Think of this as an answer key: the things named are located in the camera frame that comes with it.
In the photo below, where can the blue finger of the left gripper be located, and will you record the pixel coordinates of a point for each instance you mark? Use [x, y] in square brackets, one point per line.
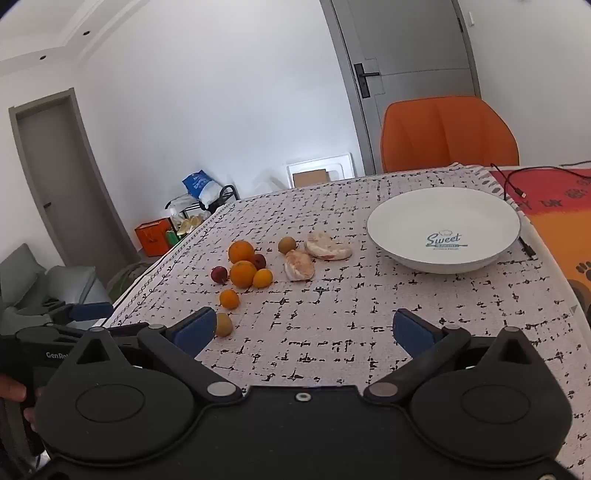
[62, 312]

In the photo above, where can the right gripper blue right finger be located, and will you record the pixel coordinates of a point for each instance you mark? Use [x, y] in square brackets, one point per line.
[430, 348]

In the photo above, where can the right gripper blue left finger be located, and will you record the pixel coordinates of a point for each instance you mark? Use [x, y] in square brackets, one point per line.
[177, 346]

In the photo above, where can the brown kiwi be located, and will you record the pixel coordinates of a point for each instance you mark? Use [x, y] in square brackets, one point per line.
[286, 245]
[224, 326]

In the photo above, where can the small orange tangerine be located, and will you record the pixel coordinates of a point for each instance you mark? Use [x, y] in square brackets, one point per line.
[229, 299]

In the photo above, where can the large orange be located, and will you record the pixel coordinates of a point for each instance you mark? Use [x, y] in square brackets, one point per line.
[242, 273]
[241, 250]

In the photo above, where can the small yellow orange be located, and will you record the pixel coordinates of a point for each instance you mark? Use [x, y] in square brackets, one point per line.
[262, 279]

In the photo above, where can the large orange top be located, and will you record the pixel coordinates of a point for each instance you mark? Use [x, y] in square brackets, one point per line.
[241, 250]

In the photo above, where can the peeled pomelo piece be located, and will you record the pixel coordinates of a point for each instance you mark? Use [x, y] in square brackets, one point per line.
[298, 266]
[321, 245]

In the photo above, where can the person left hand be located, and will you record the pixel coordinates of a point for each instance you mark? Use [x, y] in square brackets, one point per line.
[14, 391]

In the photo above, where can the grey sofa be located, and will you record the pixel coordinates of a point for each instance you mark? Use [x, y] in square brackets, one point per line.
[28, 289]

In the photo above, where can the grey door on left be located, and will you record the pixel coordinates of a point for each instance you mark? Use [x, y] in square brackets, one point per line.
[67, 187]

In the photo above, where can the red plum left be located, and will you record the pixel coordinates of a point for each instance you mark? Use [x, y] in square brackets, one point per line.
[219, 275]

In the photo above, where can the orange box on floor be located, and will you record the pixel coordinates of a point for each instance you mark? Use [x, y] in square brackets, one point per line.
[152, 237]

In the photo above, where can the white plate with Sweet print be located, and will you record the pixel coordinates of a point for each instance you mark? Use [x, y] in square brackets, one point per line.
[444, 230]

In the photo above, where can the red plum behind oranges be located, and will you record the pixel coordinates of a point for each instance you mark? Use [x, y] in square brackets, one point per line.
[259, 261]

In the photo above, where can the white black patterned tablecloth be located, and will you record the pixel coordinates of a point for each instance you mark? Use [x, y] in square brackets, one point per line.
[336, 329]

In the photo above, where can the black metal rack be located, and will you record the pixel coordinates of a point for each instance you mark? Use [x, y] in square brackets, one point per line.
[191, 206]

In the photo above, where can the blue white bag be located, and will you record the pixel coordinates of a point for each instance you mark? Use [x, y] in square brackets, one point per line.
[202, 187]

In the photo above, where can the orange red cat mat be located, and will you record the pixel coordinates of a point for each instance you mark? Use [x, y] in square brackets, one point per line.
[557, 203]

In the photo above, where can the white foam packaging with cardboard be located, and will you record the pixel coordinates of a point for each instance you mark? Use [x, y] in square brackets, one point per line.
[320, 171]

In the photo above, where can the orange chair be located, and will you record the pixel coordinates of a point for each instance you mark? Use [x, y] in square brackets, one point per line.
[439, 131]

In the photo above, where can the grey door with black handle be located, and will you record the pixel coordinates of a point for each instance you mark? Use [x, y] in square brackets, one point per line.
[398, 50]

